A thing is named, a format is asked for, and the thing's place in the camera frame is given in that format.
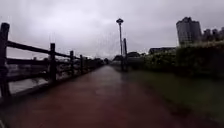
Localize red paved path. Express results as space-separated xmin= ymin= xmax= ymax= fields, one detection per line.
xmin=0 ymin=64 xmax=224 ymax=128

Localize long low building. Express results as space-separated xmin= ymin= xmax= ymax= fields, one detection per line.
xmin=148 ymin=46 xmax=178 ymax=56

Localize green hedge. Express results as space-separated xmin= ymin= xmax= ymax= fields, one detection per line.
xmin=127 ymin=40 xmax=224 ymax=80

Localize grass strip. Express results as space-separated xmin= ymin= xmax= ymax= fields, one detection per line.
xmin=128 ymin=68 xmax=224 ymax=125

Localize tall grey building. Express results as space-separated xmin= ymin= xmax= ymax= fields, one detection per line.
xmin=175 ymin=16 xmax=203 ymax=47

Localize water surface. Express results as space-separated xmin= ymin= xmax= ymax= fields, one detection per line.
xmin=5 ymin=63 xmax=73 ymax=95

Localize low distant buildings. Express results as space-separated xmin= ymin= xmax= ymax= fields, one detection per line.
xmin=201 ymin=27 xmax=224 ymax=43

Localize dark short post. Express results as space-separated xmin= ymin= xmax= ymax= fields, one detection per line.
xmin=121 ymin=37 xmax=129 ymax=72

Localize tall lamp post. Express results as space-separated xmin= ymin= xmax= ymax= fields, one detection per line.
xmin=115 ymin=17 xmax=125 ymax=58

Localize dark wooden rail fence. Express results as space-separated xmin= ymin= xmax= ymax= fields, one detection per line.
xmin=0 ymin=22 xmax=105 ymax=100

